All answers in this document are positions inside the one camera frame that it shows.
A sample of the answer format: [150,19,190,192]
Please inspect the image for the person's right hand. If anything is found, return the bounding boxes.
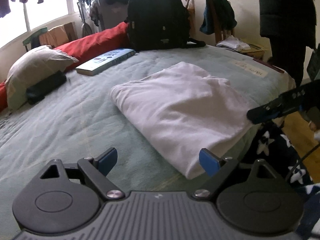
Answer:
[309,121,320,142]

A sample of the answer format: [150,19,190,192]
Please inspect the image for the grey pillow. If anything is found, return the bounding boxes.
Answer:
[5,45,78,110]

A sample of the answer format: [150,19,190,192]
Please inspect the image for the white printed sweatshirt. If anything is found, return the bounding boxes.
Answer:
[110,62,251,179]

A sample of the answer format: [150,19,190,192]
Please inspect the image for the black backpack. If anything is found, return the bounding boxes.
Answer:
[126,0,206,51]

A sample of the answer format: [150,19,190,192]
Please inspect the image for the wooden chair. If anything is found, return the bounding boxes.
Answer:
[199,0,267,61]

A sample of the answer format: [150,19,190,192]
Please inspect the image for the light blue book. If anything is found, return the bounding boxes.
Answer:
[75,49,136,76]

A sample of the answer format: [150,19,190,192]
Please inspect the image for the dark star-patterned trousers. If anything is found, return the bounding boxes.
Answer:
[241,125,319,239]

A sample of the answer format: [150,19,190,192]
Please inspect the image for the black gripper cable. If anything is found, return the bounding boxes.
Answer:
[285,142,320,181]

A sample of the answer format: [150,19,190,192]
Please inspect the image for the green quilted bed cover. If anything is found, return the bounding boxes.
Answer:
[1,46,295,239]

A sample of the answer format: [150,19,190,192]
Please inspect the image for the black folded cloth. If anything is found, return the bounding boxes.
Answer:
[26,71,67,105]

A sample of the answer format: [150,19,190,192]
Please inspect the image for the cardboard boxes by window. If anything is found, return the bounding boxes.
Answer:
[22,22,78,52]

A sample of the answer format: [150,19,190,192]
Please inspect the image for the white cloth on chair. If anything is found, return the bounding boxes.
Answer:
[216,35,250,51]

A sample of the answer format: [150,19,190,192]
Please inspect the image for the dark hanging coat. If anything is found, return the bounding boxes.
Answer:
[259,0,317,86]

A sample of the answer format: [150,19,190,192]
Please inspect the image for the red blanket roll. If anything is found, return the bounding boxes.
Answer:
[55,22,130,72]

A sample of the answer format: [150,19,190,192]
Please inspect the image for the red pillow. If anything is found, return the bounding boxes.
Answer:
[0,82,8,112]

